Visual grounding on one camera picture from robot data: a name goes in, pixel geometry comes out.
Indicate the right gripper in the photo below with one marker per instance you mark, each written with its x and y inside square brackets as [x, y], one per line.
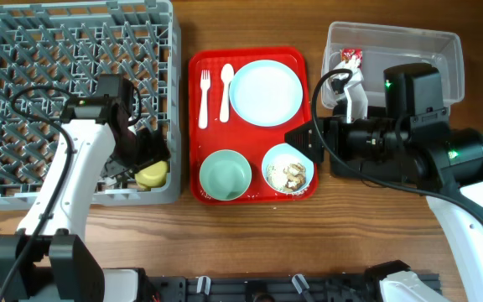
[338, 127]

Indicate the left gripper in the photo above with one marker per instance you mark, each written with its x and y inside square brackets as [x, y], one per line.
[154, 149]

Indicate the yellow cup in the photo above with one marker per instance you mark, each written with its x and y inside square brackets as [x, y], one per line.
[154, 176]

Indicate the white napkin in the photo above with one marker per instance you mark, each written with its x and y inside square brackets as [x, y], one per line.
[354, 67]

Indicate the red snack wrapper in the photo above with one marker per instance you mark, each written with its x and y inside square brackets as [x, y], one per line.
[352, 55]

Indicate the green bowl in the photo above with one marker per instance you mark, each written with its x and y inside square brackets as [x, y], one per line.
[225, 175]

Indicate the white plastic fork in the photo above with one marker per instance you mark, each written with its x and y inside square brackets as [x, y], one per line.
[204, 87]

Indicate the white plastic spoon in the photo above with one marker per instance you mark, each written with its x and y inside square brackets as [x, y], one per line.
[227, 75]

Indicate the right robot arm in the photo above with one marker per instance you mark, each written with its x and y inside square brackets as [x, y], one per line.
[413, 148]

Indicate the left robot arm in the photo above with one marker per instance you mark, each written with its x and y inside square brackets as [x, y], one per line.
[46, 259]

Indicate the grey dishwasher rack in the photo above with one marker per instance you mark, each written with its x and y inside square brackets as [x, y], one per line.
[48, 51]

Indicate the blue bowl with food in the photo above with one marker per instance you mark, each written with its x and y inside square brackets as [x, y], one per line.
[286, 170]

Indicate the light blue plate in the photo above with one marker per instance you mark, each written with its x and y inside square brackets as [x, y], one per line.
[266, 93]

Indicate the red plastic tray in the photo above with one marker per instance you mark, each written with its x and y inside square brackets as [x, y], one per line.
[248, 140]

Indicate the black tray bin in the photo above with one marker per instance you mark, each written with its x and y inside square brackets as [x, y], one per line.
[406, 167]

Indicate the clear plastic bin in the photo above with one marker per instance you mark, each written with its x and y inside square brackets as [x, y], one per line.
[385, 46]

